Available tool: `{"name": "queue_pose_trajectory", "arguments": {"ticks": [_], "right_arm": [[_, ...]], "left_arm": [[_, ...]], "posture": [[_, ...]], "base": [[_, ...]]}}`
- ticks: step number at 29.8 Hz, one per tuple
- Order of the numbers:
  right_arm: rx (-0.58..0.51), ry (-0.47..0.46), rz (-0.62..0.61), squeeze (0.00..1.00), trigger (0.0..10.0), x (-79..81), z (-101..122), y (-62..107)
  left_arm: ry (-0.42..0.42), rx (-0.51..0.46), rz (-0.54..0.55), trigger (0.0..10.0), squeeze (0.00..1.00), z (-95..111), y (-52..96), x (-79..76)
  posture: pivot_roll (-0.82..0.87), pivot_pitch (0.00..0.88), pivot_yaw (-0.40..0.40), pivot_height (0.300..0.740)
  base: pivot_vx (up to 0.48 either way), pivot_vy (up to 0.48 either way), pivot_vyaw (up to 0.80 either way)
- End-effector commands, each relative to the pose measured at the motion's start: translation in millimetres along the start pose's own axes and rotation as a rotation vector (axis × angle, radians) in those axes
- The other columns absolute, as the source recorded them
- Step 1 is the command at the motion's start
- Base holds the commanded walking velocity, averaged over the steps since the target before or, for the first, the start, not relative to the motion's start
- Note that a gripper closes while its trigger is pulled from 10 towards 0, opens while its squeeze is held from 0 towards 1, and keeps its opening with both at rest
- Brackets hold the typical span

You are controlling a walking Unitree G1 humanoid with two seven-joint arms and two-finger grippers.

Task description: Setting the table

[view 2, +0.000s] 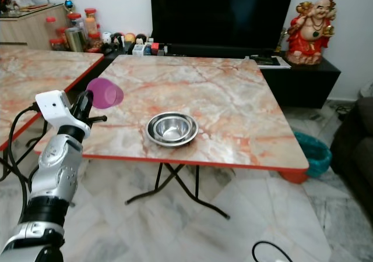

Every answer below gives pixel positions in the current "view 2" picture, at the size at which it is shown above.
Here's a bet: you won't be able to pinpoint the purple plastic cup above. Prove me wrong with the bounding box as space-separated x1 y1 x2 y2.
86 77 125 110

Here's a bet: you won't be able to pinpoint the bare marble folding table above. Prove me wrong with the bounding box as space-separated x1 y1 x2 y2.
0 45 105 184

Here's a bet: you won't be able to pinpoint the silver metal tin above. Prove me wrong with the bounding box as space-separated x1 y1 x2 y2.
65 27 87 54

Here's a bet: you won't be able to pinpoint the tall red-lidded snack jar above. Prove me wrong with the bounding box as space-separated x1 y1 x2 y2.
83 8 99 41

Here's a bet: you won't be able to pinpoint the small red-lidded snack jar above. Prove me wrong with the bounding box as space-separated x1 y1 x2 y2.
45 16 59 40

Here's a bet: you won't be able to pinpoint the stainless steel bowl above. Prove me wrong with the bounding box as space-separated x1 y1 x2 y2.
146 111 199 148

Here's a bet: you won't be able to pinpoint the light wooden cabinet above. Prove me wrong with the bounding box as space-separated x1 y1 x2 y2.
0 3 69 48

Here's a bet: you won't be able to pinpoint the marble folding table with bowl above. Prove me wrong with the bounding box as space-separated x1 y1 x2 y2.
34 54 310 220

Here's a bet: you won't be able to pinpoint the black flat screen television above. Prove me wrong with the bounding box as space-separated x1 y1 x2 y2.
149 0 297 51

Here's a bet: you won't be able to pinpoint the white papers with black remote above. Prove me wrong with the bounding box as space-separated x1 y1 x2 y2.
249 53 293 70

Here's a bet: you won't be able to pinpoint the orange plastic basin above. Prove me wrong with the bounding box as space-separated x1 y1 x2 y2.
278 167 309 185

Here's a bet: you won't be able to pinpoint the black television console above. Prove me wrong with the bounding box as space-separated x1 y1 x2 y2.
90 43 342 109

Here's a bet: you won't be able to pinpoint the teal plastic bin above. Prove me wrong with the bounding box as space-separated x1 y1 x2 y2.
293 130 333 179

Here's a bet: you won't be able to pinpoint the red laughing Buddha statue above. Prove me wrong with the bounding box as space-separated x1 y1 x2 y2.
285 0 338 66

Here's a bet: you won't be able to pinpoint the black sofa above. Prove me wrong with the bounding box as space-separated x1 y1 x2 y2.
330 82 373 219

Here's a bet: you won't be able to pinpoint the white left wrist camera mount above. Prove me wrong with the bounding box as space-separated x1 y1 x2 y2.
34 90 86 137

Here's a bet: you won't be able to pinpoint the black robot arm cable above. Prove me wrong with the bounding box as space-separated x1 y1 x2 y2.
0 101 45 225

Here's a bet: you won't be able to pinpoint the black floor cable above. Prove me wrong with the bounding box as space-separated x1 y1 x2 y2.
251 240 293 262

